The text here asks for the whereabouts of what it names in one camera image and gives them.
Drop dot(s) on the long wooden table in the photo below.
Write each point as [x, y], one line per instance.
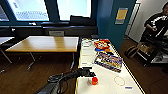
[45, 43]

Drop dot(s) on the colourful snack packets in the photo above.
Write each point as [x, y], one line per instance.
[102, 45]

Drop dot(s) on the person in dark shirt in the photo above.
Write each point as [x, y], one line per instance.
[156, 21]

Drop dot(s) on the dark sofa cushion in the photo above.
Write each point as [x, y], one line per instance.
[82, 20]

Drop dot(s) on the small white sill item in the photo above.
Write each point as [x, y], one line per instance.
[33, 24]

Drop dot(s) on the white framed doorway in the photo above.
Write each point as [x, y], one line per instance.
[132, 20]

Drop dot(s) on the small orange ball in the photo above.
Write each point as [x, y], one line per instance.
[95, 81]

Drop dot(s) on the clear glass bowl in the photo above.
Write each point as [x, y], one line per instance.
[87, 42]

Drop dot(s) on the yellow wall sign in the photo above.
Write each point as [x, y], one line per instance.
[121, 16]

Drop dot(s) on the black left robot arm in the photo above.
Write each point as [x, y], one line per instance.
[63, 78]

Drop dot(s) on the dark window bench sofa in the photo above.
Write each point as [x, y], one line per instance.
[33, 31]

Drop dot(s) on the bright window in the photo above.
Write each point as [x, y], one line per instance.
[74, 9]
[2, 13]
[30, 10]

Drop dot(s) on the tan black backpack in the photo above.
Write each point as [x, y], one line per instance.
[132, 51]

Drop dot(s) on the grey bench panel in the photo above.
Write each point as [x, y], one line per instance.
[56, 33]

